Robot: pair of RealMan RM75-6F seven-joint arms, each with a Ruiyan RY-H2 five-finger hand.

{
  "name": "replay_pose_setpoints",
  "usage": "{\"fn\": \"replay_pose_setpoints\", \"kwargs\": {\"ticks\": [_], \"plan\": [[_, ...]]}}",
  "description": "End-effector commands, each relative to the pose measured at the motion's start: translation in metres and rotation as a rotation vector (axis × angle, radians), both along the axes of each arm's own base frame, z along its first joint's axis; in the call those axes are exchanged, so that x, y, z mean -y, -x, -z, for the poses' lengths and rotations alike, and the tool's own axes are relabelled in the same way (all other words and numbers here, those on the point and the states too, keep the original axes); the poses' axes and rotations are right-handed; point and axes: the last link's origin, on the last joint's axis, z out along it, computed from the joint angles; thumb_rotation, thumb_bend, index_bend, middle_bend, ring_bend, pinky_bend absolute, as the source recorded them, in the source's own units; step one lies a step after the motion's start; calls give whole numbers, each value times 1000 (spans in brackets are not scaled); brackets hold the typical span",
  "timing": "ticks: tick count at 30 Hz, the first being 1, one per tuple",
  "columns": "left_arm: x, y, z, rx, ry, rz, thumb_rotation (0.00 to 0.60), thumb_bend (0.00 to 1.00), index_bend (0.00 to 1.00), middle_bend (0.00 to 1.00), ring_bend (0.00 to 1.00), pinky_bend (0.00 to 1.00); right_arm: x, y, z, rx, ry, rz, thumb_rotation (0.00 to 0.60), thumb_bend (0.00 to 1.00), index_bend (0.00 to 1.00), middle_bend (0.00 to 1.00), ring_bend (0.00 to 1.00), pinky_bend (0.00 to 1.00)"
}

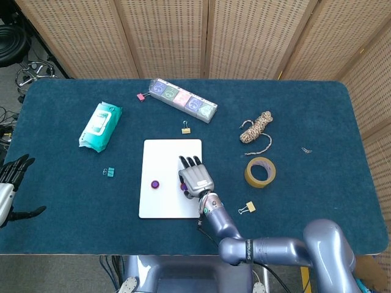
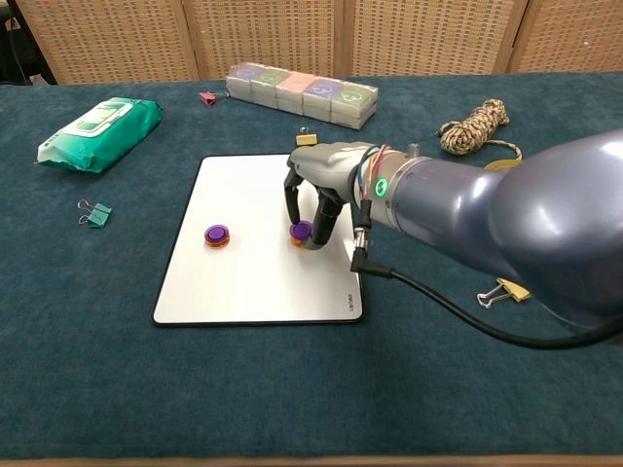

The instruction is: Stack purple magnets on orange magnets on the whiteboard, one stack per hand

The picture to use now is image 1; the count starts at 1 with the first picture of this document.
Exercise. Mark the white rectangular board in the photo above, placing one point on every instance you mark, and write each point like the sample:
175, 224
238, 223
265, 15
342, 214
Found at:
162, 158

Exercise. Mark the teal binder clip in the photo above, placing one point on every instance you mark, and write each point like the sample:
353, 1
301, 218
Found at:
110, 171

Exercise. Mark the brown packing tape roll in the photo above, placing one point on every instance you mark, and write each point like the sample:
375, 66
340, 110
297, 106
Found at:
249, 180

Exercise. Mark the clear box of sticky notes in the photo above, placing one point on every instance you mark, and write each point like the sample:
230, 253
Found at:
183, 99

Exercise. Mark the yellow binder clip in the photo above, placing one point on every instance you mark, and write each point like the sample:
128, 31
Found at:
250, 206
186, 131

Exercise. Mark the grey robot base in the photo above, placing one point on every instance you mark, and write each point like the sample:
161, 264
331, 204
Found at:
183, 274

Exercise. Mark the metal paper clip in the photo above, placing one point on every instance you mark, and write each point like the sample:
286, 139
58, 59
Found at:
306, 150

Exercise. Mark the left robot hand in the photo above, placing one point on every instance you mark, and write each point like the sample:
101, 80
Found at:
5, 198

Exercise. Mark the purple round magnet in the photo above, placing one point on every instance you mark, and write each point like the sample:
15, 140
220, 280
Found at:
155, 184
183, 186

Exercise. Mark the woven folding screen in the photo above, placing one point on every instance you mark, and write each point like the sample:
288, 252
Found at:
165, 36

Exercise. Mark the blue felt table mat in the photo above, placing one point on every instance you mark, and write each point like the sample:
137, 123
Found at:
61, 198

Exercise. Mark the black stool with chrome base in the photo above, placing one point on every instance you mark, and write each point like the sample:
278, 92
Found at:
10, 45

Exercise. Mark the white table leg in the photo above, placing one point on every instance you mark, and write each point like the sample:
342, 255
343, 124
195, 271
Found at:
266, 276

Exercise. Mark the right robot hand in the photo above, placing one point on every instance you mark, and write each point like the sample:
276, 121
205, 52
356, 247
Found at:
197, 178

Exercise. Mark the teal wet wipes pack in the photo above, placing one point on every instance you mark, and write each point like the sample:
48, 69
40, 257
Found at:
99, 125

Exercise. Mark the brown cardboard box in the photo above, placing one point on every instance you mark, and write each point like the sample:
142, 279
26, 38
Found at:
371, 270

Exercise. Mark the pink binder clip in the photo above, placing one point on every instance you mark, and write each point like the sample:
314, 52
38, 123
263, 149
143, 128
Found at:
140, 96

